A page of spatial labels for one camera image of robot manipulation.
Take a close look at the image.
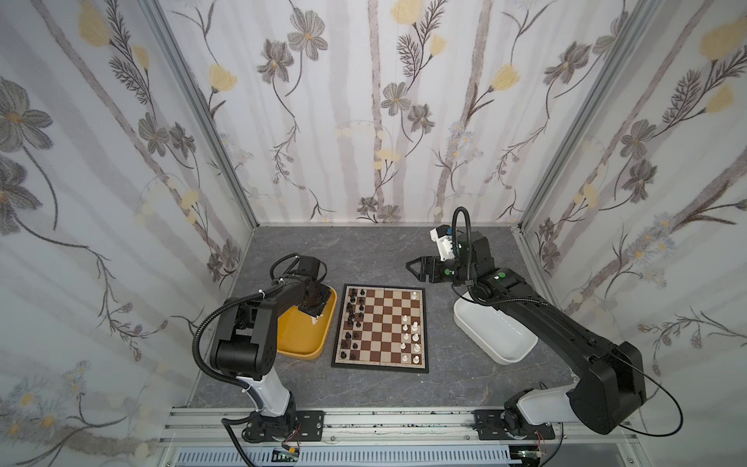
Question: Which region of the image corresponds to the aluminium mounting rail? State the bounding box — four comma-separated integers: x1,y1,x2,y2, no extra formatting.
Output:
156,407,641,451

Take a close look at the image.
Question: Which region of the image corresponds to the yellow plastic tray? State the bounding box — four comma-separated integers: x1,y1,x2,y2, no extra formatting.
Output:
277,290,338,360

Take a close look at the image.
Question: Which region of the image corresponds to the brown folding chess board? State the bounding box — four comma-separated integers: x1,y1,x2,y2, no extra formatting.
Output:
331,283,429,374

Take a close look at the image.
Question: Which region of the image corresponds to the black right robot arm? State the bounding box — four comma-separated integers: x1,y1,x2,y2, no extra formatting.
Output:
406,225,647,438

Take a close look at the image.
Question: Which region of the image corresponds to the white plastic tray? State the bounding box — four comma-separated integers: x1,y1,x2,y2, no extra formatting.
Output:
453,293,539,366

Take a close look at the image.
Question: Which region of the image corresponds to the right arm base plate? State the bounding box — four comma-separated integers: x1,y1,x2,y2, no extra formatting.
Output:
473,409,556,441

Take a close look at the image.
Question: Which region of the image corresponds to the black right corrugated cable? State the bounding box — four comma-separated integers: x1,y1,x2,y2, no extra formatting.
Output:
450,205,474,284

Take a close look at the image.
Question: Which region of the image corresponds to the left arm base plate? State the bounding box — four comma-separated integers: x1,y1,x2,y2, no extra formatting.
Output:
241,411,325,444

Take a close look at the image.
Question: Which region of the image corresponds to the white slotted cable duct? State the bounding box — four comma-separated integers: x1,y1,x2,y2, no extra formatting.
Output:
173,446,523,467

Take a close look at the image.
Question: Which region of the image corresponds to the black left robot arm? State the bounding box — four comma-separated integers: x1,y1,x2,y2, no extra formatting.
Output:
193,253,337,431

